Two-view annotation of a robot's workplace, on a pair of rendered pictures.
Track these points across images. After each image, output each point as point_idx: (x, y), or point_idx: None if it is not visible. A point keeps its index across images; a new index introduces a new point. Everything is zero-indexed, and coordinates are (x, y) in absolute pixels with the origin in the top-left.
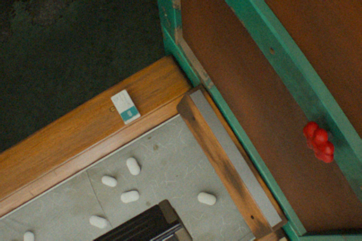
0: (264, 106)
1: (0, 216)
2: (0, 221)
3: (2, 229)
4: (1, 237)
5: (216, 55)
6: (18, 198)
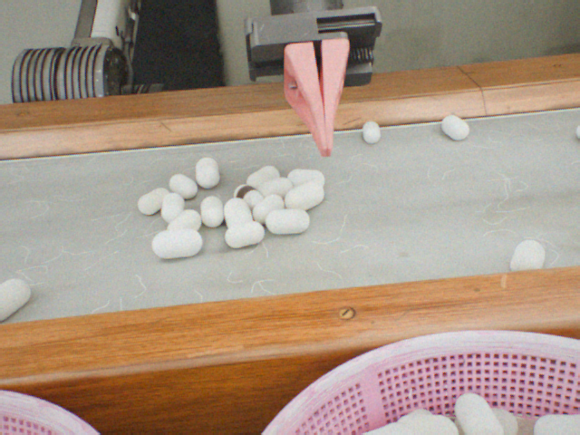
0: None
1: (575, 107)
2: (573, 111)
3: (577, 118)
4: (575, 124)
5: None
6: None
